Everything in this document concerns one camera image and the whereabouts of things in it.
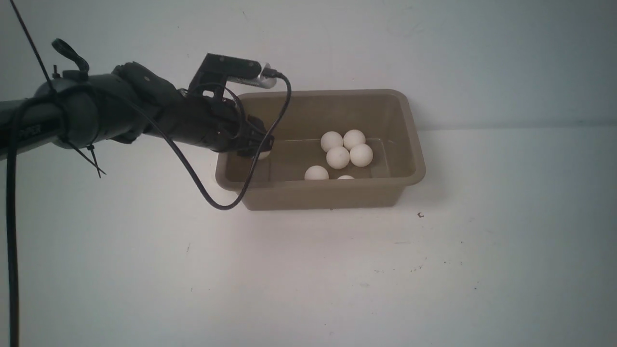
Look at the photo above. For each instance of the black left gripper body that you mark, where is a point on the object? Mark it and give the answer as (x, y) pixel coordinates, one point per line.
(214, 122)

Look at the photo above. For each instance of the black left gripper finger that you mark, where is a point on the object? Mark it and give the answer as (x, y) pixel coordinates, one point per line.
(251, 137)

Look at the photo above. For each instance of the white ping-pong ball red logo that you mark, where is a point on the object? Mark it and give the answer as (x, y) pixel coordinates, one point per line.
(361, 155)

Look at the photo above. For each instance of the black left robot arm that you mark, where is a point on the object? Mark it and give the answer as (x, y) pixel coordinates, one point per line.
(132, 101)

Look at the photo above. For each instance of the tan plastic bin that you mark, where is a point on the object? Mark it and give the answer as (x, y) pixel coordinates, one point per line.
(298, 174)

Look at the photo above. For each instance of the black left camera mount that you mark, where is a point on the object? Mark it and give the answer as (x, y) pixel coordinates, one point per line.
(215, 69)

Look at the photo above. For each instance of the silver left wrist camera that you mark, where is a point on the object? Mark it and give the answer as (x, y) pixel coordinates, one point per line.
(259, 82)

